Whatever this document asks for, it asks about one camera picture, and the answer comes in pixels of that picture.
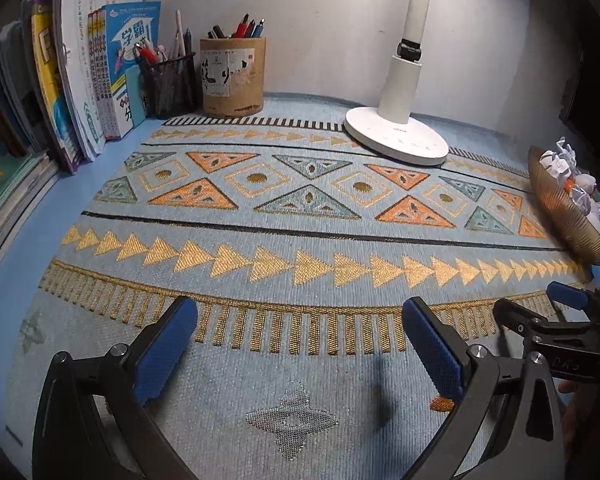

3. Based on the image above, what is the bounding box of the red spined book set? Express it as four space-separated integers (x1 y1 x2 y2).
86 7 115 142

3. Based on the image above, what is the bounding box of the blue patterned woven mat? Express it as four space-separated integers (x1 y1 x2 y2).
5 92 600 480

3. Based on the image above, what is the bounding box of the white desk lamp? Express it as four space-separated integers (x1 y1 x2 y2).
343 0 450 167

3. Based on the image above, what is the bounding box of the stack of green notebooks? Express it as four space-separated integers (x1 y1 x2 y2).
0 145 61 273

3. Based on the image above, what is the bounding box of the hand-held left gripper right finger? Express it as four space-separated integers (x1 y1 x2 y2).
401 296 566 480

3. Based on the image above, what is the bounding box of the yellow purple book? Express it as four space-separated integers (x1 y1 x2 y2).
29 0 83 176

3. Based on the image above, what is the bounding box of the teal thin notebook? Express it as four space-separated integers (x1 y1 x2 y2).
125 66 153 128

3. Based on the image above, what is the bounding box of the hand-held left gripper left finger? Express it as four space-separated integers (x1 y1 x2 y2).
32 296 199 480

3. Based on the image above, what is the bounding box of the bamboo cylinder pen holder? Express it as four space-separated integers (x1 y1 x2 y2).
200 36 267 117

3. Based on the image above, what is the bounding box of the golden woven bowl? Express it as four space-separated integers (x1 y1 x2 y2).
527 145 600 266

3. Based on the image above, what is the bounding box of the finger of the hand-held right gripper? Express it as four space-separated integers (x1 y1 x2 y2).
547 281 600 323
492 297 593 348

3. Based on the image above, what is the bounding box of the large grid paper ball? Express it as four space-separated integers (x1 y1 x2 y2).
577 192 600 221

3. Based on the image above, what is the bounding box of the bundle of black red pens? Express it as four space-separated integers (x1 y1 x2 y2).
209 14 267 41

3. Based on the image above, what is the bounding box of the bundle of pink pens pencils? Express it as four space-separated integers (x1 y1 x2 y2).
132 9 196 65

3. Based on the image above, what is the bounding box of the row of dark books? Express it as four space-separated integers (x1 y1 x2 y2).
0 0 43 158

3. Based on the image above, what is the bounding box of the black mesh pen cup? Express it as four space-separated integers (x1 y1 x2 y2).
140 55 203 120

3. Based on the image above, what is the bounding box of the person's right hand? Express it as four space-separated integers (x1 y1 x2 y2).
557 379 600 461

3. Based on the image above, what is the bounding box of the black monitor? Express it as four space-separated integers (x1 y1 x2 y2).
560 0 600 136

